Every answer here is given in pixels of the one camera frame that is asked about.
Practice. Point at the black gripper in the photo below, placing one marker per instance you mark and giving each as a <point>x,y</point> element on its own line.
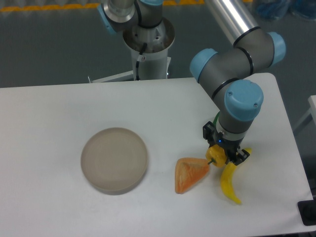
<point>227,141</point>

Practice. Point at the yellow toy bell pepper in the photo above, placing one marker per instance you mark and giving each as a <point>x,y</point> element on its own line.
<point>216,155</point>

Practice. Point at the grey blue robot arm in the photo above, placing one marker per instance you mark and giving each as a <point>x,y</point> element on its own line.
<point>224,77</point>

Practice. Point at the beige round plate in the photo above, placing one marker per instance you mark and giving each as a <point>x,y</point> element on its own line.
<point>114,160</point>

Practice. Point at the yellow toy banana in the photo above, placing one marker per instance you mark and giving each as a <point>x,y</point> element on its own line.
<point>226,182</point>

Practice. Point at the orange triangular sandwich toy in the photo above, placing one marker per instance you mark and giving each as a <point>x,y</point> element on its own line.
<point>189,171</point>

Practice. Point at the black device at table edge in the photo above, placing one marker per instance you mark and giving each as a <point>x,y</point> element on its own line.
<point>307,210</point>

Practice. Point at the blue bags in background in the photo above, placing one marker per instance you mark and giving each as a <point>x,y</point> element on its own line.
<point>277,9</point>

